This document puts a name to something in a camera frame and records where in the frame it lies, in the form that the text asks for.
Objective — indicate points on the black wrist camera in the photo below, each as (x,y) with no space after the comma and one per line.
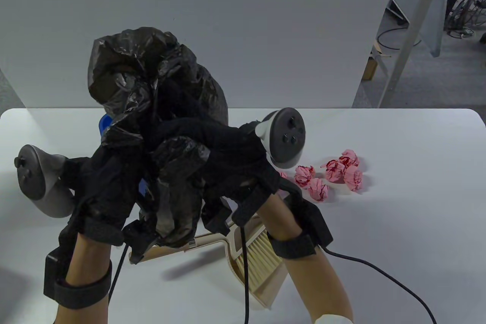
(248,206)
(138,240)

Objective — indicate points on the black hand controller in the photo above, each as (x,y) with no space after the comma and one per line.
(41,179)
(286,134)

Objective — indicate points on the blue plastic recycling bin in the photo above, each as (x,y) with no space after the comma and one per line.
(105,123)

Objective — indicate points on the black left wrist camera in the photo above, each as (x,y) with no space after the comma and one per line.
(138,240)

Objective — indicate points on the grey slanted metal post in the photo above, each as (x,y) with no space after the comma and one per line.
(414,31)

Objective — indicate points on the beige plastic dustpan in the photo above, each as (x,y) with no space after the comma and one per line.
(265,293)

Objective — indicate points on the white backdrop board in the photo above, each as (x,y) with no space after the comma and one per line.
(265,27)

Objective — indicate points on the person's right hand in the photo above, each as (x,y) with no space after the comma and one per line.
(235,164)

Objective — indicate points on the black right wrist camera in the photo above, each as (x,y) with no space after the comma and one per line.
(248,206)

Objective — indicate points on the wooden block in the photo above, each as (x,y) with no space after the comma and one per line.
(370,69)

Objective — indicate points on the person's right forearm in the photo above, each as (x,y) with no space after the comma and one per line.
(319,282)

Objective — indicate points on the pile of pink paper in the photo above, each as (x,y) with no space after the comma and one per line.
(318,189)

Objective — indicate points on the black plastic bin bag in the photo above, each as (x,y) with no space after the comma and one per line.
(121,69)

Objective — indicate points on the white table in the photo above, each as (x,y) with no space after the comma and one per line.
(417,225)

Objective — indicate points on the person's left hand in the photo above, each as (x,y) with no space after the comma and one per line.
(106,187)

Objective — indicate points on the person's left forearm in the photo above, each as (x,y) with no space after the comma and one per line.
(87,259)

